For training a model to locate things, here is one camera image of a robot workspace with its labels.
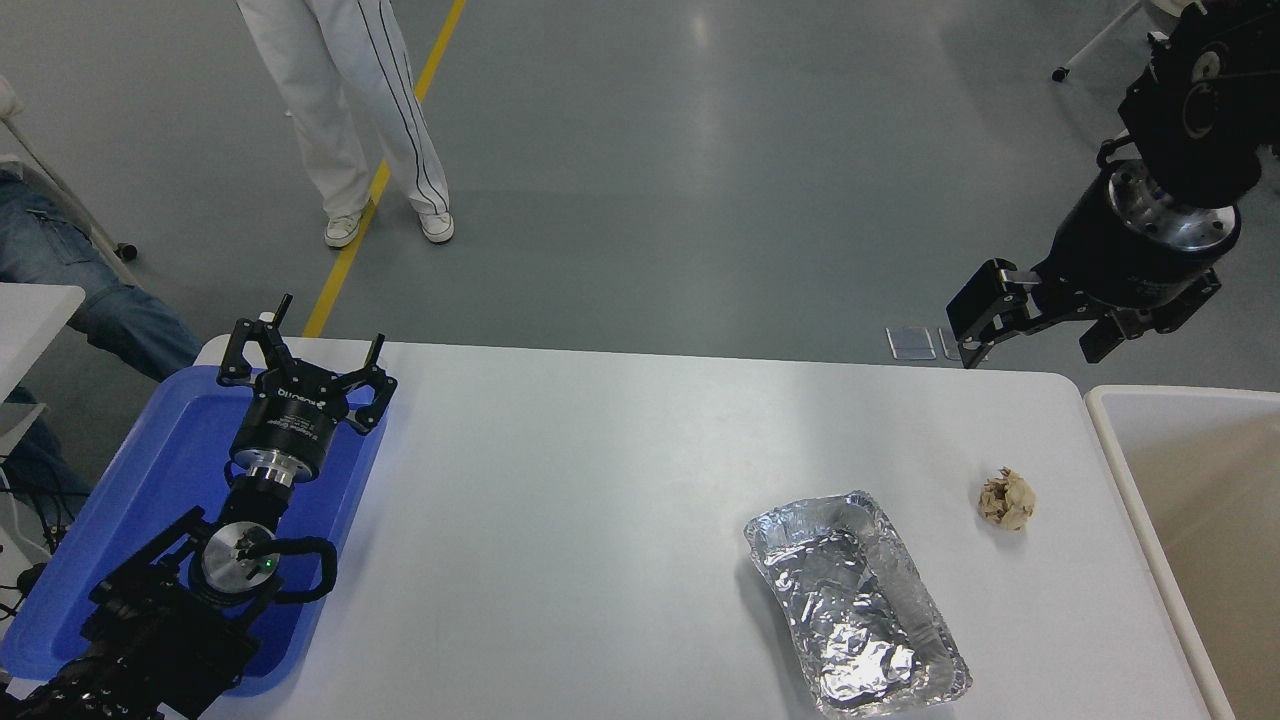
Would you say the black cables bundle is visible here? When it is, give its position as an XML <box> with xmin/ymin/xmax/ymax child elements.
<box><xmin>0</xmin><ymin>455</ymin><xmax>76</xmax><ymax>621</ymax></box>

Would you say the silver foil tray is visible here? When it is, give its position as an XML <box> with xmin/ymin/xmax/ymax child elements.
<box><xmin>743</xmin><ymin>490</ymin><xmax>973</xmax><ymax>719</ymax></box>

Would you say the crumpled tan paper ball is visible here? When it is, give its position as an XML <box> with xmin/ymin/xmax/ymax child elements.
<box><xmin>977</xmin><ymin>467</ymin><xmax>1037</xmax><ymax>532</ymax></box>

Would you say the blue plastic tray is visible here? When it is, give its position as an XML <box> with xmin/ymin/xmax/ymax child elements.
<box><xmin>0</xmin><ymin>365</ymin><xmax>389</xmax><ymax>698</ymax></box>

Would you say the large pale bin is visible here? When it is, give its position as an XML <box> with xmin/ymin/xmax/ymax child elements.
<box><xmin>1085</xmin><ymin>385</ymin><xmax>1280</xmax><ymax>720</ymax></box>

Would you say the standing person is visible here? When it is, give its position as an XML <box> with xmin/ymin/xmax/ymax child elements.
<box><xmin>235</xmin><ymin>0</ymin><xmax>456</xmax><ymax>249</ymax></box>

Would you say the white wheeled chair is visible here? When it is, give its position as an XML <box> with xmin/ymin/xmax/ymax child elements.
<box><xmin>1052</xmin><ymin>0</ymin><xmax>1201</xmax><ymax>83</ymax></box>

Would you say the seated person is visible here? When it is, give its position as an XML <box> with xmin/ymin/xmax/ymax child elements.
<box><xmin>0</xmin><ymin>170</ymin><xmax>203</xmax><ymax>521</ymax></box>

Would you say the small white side table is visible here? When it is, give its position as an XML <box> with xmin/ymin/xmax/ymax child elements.
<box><xmin>0</xmin><ymin>283</ymin><xmax>87</xmax><ymax>401</ymax></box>

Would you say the white wheeled chair frame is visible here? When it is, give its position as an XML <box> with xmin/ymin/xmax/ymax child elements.
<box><xmin>0</xmin><ymin>75</ymin><xmax>139</xmax><ymax>286</ymax></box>

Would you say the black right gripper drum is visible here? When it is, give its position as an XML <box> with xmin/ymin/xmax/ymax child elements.
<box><xmin>1035</xmin><ymin>175</ymin><xmax>1239</xmax><ymax>311</ymax></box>

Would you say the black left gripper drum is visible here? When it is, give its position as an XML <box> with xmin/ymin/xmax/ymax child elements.
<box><xmin>232</xmin><ymin>366</ymin><xmax>353</xmax><ymax>479</ymax></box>

